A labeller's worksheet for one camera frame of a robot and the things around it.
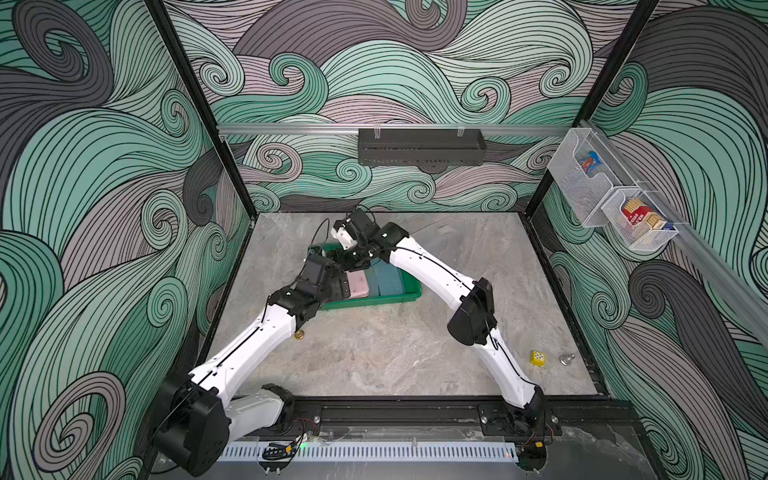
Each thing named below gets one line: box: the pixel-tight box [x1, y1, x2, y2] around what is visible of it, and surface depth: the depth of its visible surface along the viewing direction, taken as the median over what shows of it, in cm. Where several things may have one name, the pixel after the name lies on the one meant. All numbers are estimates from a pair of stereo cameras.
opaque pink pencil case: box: [346, 270, 369, 299], surface depth 94 cm
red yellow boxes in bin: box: [622, 198, 673, 230], surface depth 67 cm
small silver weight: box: [559, 353, 576, 366], surface depth 83 cm
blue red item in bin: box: [581, 150, 603, 176], surface depth 85 cm
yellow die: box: [530, 350, 547, 367], surface depth 83 cm
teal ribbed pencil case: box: [364, 257, 406, 297], surface depth 97 cm
